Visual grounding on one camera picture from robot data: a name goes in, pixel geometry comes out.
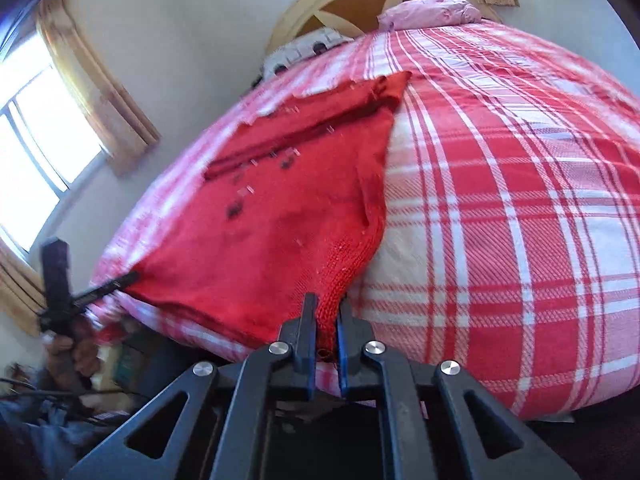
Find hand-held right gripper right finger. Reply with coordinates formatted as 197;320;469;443
336;301;581;480

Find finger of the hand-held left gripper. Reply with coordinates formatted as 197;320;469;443
75;272;141;311

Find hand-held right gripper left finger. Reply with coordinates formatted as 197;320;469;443
65;292;321;480

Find red embroidered sweater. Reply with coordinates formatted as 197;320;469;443
125;71;412;356

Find person's left hand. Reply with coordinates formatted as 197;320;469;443
42;332;98;393

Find assorted clutter pile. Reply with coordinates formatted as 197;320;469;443
95;325;168;396

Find large side window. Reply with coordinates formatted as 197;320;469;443
0;30;108;256

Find blue denim clothing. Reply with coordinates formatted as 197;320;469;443
0;395;106;480

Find red plaid bedspread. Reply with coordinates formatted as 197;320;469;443
90;22;640;421

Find grey patterned pillow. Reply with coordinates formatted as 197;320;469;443
260;27;353;78

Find cream wooden headboard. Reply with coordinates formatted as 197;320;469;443
265;0;501;56

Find pink floral pillow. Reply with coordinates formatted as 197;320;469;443
377;0;483;31

